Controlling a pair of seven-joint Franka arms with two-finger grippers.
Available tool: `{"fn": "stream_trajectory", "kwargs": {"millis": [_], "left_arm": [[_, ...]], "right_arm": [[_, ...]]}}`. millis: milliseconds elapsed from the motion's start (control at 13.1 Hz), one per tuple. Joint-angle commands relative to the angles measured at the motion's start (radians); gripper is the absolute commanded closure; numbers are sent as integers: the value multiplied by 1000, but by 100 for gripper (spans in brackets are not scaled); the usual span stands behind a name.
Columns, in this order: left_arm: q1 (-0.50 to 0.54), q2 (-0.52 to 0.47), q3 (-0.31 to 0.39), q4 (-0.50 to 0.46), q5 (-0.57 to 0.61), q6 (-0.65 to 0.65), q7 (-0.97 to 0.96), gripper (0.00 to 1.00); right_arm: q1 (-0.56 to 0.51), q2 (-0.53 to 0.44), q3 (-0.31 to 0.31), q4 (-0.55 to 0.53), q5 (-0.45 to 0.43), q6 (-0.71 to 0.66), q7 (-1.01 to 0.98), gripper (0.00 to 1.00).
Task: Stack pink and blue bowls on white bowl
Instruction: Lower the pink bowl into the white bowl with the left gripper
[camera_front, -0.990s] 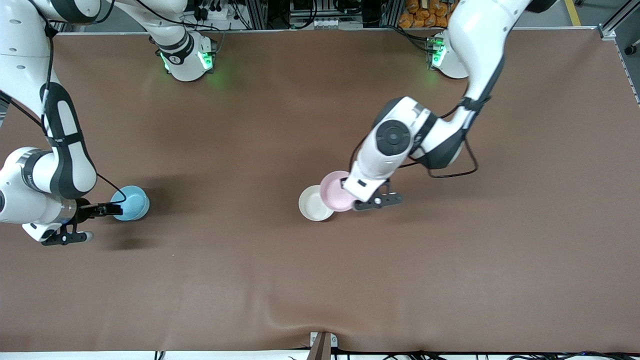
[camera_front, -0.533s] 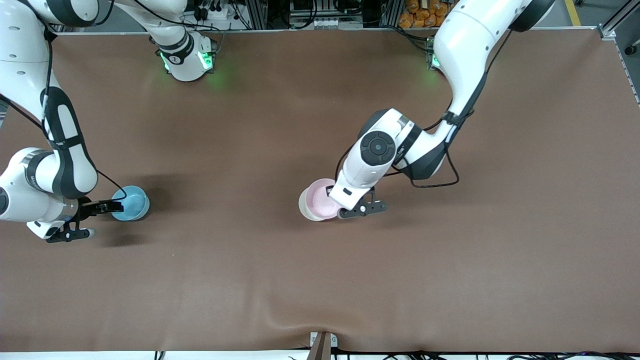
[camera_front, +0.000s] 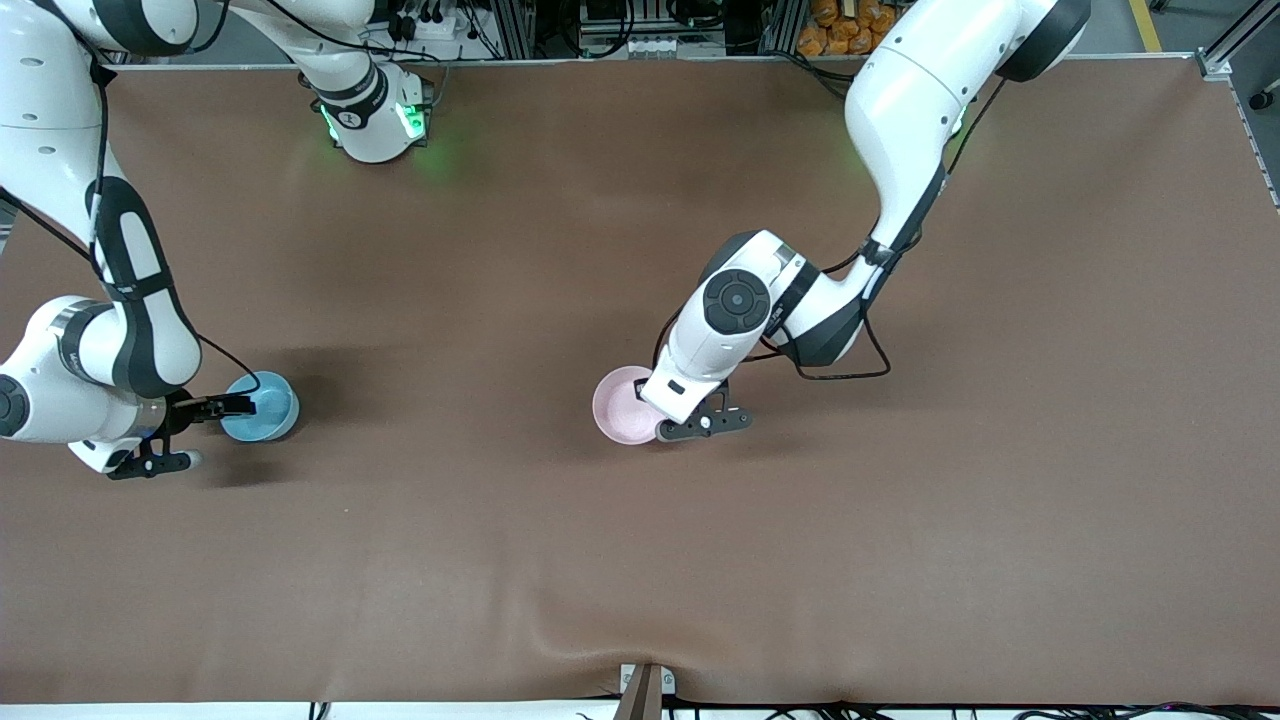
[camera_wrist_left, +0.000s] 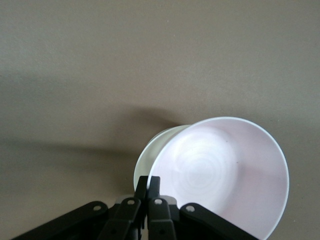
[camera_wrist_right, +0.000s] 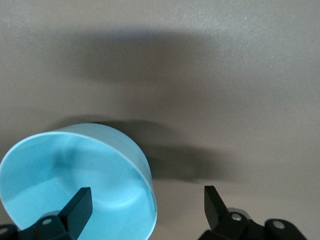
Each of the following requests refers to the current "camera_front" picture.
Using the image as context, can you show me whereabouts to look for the white power strip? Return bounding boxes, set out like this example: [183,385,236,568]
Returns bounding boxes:
[385,0,483,43]

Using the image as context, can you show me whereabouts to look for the aluminium corner rail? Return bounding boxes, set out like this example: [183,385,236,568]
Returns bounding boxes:
[1195,0,1280,81]

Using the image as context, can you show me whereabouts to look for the grey metal table clamp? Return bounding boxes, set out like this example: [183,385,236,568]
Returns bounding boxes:
[619,663,677,720]

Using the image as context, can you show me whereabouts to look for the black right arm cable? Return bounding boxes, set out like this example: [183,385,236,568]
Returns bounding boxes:
[193,333,263,398]

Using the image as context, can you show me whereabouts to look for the blue bowl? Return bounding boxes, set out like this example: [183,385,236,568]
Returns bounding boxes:
[219,371,300,444]

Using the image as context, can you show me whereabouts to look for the brown table cover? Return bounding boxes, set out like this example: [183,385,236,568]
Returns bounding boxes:
[0,55,1280,706]

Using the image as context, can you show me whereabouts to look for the pink bowl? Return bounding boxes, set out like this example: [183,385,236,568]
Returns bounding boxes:
[592,365,669,447]

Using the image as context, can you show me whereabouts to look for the white terminal strip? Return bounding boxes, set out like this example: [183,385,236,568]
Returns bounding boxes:
[578,35,693,59]

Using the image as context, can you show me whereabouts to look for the orange packaged goods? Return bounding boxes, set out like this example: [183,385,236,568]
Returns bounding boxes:
[797,0,901,57]

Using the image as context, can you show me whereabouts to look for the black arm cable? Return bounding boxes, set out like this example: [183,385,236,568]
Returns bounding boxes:
[655,80,1006,383]
[193,333,263,398]

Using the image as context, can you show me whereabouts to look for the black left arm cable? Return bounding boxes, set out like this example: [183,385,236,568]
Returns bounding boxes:
[655,80,1006,383]

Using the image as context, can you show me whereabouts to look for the aluminium frame post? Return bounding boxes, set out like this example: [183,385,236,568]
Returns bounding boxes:
[757,0,801,56]
[487,0,541,61]

